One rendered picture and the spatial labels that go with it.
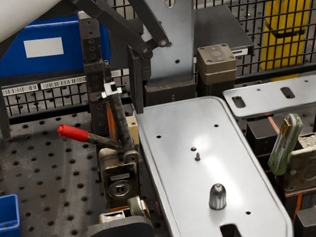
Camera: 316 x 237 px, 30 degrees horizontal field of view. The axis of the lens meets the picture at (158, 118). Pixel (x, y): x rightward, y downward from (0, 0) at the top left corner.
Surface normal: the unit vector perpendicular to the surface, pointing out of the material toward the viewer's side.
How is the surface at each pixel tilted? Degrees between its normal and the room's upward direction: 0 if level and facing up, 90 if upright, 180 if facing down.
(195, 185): 0
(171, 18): 90
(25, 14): 114
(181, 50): 90
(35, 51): 90
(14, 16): 109
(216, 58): 0
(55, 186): 0
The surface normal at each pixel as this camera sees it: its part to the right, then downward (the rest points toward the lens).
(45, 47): 0.14, 0.63
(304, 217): -0.04, -0.77
